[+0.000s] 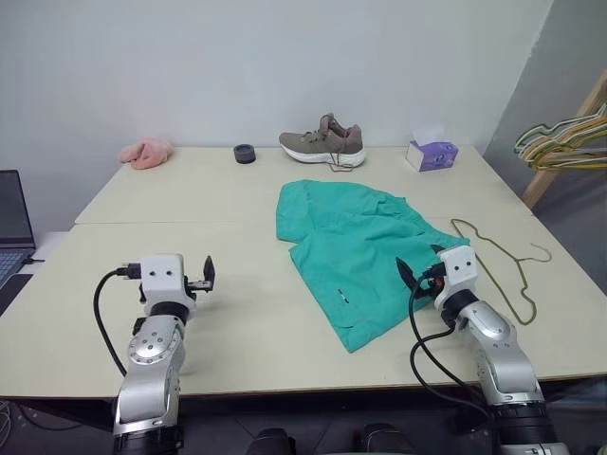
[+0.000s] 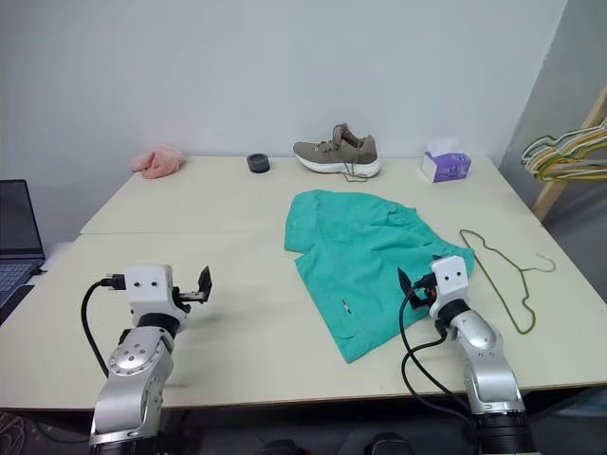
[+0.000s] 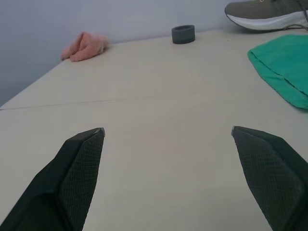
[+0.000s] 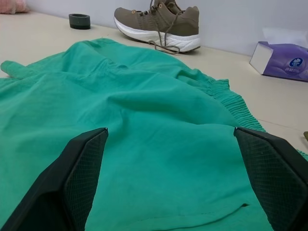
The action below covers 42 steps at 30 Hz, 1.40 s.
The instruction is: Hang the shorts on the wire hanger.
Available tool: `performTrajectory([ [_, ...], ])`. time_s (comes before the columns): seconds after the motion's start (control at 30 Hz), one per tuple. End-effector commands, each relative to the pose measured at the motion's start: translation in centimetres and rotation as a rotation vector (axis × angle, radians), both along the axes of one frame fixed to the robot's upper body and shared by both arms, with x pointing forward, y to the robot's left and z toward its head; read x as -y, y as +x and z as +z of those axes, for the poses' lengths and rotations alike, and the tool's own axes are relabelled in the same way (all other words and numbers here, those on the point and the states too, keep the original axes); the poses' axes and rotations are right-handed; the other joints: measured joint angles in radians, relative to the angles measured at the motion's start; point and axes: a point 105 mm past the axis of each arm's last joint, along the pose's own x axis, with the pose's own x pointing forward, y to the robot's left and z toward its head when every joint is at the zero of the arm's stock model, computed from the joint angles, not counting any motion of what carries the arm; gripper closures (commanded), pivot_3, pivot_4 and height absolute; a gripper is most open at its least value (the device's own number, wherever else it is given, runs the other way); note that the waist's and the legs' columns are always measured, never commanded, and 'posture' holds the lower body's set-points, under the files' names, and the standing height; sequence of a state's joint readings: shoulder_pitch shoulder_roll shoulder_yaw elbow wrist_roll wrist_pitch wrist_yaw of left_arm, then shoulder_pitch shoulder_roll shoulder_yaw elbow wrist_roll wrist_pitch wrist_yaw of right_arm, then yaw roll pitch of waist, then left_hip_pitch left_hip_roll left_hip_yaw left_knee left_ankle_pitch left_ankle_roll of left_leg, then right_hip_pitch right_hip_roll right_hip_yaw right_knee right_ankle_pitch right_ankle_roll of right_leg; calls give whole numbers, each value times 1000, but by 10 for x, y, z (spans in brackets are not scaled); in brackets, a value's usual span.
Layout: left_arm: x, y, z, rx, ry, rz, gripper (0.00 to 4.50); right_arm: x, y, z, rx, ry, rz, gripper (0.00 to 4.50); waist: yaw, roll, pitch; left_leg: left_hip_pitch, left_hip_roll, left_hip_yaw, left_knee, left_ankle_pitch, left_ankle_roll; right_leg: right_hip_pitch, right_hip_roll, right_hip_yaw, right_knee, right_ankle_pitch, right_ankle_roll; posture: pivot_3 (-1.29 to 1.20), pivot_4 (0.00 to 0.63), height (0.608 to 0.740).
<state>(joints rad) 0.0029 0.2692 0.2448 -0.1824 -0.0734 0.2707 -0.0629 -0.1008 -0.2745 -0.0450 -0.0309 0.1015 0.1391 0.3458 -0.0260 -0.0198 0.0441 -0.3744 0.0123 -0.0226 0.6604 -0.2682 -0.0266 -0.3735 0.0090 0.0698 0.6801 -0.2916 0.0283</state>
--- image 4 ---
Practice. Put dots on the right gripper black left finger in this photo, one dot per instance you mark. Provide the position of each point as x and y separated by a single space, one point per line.
62 183

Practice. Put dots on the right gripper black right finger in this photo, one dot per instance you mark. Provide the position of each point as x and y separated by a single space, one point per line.
274 178

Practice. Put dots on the green t-shirt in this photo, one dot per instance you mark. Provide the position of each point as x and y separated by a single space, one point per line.
149 120

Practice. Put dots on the purple tissue box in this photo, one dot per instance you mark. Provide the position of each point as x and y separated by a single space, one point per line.
281 62

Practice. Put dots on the pink fluffy cloth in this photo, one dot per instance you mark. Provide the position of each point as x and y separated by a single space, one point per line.
12 6

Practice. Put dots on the brown sneaker with white sole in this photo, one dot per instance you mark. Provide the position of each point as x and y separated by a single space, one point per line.
154 21

